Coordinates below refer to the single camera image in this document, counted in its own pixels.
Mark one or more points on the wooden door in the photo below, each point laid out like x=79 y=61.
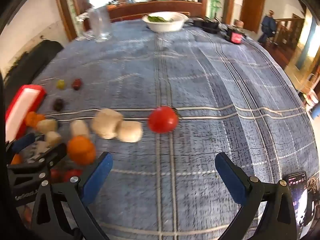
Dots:
x=252 y=7

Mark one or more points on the yellow cherry tomato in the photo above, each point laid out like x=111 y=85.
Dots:
x=60 y=84

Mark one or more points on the large red tomato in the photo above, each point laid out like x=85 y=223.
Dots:
x=163 y=119

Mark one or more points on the red and black device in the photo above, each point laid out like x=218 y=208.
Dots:
x=235 y=37

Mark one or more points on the black smartphone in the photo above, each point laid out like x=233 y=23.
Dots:
x=297 y=195

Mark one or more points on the black box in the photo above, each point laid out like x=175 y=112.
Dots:
x=207 y=25

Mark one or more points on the red cherry tomato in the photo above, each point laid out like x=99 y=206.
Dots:
x=76 y=84

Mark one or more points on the dark sofa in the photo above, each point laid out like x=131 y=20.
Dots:
x=32 y=62

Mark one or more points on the white bowl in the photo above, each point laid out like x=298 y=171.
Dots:
x=165 y=26

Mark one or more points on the small red tomato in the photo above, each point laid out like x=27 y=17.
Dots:
x=54 y=175
x=72 y=174

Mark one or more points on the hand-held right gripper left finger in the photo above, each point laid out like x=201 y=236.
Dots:
x=98 y=177

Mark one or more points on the wooden counter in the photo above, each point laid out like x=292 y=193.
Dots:
x=155 y=7

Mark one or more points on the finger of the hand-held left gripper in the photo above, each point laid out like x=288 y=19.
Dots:
x=23 y=141
x=53 y=155

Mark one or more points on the clear glass mug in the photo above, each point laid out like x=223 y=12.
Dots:
x=98 y=25

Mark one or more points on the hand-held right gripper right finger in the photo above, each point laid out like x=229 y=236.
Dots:
x=232 y=180

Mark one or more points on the wooden stair railing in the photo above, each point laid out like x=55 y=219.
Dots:
x=290 y=32

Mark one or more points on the blue plaid tablecloth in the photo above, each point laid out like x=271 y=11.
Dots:
x=195 y=80

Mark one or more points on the green leaves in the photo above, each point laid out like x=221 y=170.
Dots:
x=157 y=18

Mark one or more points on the large beige block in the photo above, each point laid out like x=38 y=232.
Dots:
x=106 y=123

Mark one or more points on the dark purple cherry tomato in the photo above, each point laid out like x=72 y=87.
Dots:
x=58 y=104

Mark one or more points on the orange mandarin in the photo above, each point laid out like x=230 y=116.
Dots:
x=16 y=159
x=34 y=119
x=81 y=150

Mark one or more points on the red rimmed white tray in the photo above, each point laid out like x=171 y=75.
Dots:
x=22 y=107

